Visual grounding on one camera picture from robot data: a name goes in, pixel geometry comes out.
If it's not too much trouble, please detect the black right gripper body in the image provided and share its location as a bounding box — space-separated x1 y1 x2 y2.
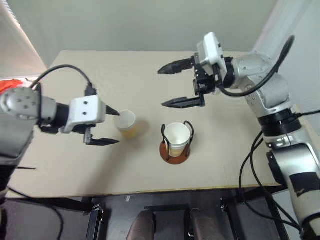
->
191 55 222 97

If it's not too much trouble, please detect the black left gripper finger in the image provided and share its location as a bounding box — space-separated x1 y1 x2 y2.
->
85 136 121 147
105 104 122 117

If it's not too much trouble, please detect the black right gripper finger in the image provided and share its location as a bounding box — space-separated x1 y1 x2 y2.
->
157 57 195 76
161 94 206 109

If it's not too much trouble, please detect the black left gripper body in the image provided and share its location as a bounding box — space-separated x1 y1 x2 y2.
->
71 123 98 146

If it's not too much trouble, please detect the white and yellow paper cup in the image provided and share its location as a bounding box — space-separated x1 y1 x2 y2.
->
165 122 192 158
114 109 139 140

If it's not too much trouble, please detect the red orange cloth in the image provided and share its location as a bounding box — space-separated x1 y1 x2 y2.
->
0 79 24 94

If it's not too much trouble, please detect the dark rounded shape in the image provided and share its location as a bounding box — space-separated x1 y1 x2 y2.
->
125 209 156 240
190 208 226 240

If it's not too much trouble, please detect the white window blind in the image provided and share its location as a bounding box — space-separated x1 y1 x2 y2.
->
0 0 48 79

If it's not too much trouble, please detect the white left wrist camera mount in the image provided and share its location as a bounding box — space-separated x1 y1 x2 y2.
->
61 94 107 135

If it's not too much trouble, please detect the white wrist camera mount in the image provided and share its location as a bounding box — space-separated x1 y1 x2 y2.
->
61 94 107 135
196 31 226 74

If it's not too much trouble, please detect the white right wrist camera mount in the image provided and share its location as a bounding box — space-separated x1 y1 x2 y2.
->
196 31 226 74

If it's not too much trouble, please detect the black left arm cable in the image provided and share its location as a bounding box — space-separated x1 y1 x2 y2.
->
31 64 98 97

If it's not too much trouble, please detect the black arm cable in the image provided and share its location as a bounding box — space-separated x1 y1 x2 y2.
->
31 64 98 97
216 34 296 98

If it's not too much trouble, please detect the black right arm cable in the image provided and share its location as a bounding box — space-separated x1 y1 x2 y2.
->
216 34 296 98

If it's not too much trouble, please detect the black metal table frame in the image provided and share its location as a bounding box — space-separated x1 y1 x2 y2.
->
0 184 291 240

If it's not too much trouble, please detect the long black hanging cable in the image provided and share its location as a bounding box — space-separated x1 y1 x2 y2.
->
238 130 305 234

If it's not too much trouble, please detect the black floor cable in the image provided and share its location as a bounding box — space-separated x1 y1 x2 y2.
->
6 187 65 240

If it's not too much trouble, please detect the short black side cable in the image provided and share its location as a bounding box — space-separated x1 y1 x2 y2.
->
295 109 320 118

